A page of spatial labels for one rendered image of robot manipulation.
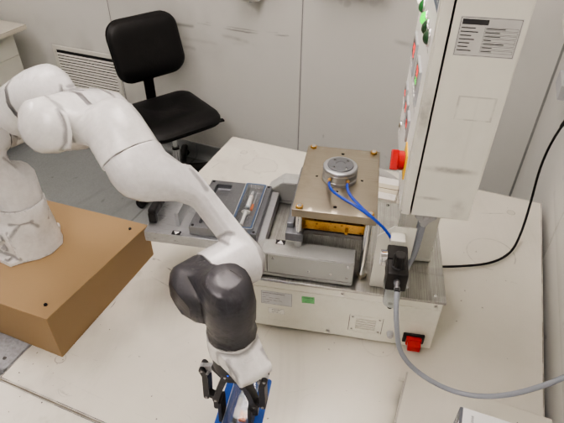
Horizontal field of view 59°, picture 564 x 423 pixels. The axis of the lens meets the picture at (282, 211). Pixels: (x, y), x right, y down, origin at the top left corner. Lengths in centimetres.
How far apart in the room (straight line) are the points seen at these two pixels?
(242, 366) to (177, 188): 33
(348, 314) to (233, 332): 44
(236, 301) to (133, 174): 28
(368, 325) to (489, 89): 62
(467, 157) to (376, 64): 175
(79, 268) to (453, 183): 90
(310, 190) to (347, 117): 171
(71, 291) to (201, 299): 52
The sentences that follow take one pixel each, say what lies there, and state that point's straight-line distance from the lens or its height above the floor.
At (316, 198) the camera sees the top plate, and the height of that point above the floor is 111.
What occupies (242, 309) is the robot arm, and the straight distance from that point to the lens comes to 81.
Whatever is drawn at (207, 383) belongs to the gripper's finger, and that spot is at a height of 90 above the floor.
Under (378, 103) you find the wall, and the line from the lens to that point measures 272.
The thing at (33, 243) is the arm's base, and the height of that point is 91.
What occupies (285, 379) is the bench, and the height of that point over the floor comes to 75.
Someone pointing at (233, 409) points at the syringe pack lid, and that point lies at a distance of 114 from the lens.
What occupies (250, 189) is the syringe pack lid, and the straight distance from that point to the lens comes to 130.
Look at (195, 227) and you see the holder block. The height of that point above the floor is 99.
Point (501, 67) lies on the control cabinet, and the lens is 88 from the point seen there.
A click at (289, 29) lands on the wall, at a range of 273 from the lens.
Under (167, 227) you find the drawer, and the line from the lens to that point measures 125.
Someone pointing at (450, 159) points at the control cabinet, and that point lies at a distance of 94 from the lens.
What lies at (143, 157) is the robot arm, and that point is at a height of 130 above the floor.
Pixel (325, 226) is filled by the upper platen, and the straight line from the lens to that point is 111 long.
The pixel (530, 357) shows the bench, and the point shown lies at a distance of 138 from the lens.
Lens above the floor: 176
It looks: 38 degrees down
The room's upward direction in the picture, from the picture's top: 1 degrees clockwise
